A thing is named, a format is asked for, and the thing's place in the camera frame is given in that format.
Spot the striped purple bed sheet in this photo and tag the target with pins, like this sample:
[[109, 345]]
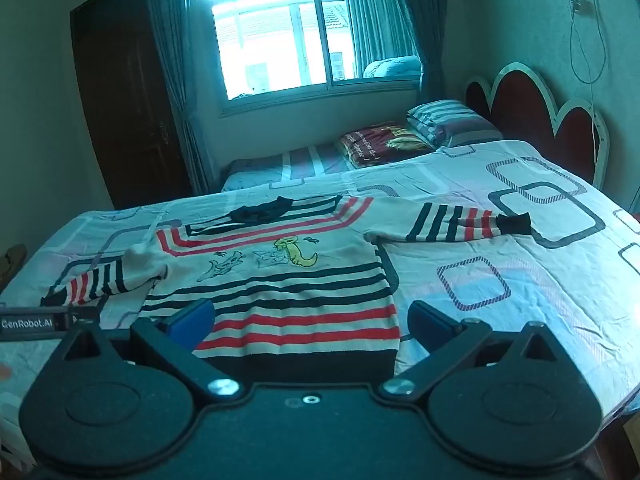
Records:
[[300, 165]]

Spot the red scalloped headboard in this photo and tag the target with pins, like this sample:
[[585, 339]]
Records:
[[525, 105]]

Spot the blue quilt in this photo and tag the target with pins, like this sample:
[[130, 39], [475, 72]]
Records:
[[392, 67]]

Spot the red printed pillow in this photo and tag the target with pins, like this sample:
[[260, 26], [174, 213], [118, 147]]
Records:
[[380, 145]]

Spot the dark wooden door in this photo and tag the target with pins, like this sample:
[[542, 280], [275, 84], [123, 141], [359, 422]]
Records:
[[130, 110]]

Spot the bed with patterned sheet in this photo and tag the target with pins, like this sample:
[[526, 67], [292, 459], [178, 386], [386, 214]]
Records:
[[525, 285]]

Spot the window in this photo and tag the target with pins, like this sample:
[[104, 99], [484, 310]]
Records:
[[280, 35]]

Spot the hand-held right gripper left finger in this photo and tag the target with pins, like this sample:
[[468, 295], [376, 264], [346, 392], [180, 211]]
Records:
[[192, 324]]

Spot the striped pillow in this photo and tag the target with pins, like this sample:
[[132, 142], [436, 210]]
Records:
[[450, 120]]

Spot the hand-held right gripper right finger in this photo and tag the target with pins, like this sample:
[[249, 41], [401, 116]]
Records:
[[424, 326]]

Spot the wall socket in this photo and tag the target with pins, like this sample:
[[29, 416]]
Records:
[[581, 6]]

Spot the striped knit sweater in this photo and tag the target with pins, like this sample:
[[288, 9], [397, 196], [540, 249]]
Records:
[[280, 300]]

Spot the blue curtain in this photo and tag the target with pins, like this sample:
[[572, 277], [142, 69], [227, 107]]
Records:
[[175, 70], [400, 10]]

